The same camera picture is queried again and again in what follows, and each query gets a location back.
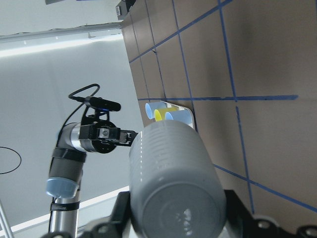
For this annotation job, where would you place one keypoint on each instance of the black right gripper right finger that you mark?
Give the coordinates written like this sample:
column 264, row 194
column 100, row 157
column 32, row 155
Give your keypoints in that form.
column 242, row 224

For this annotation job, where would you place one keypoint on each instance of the light blue cup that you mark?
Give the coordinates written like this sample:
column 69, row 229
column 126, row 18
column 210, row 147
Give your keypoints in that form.
column 183, row 116
column 152, row 106

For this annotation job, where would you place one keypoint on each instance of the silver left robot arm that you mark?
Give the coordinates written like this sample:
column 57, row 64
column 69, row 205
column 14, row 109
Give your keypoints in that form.
column 67, row 163

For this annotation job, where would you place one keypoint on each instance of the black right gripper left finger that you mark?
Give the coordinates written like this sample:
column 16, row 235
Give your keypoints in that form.
column 116, row 213

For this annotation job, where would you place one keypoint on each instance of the beige plastic tray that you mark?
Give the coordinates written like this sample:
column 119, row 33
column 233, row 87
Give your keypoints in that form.
column 169, row 105

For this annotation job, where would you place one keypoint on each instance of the light blue cup far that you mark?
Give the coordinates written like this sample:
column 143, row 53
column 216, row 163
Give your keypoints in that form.
column 152, row 106

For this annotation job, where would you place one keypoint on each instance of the light blue cup middle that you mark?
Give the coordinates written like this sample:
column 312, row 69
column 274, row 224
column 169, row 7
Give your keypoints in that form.
column 183, row 116

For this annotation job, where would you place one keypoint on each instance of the grey plastic cup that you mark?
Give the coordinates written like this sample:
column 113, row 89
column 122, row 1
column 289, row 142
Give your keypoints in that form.
column 175, row 191

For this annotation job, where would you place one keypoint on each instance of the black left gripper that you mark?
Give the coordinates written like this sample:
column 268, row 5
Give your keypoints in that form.
column 98, row 134

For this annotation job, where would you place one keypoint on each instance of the yellow plastic cup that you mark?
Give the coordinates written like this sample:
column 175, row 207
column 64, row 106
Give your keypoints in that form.
column 159, row 114

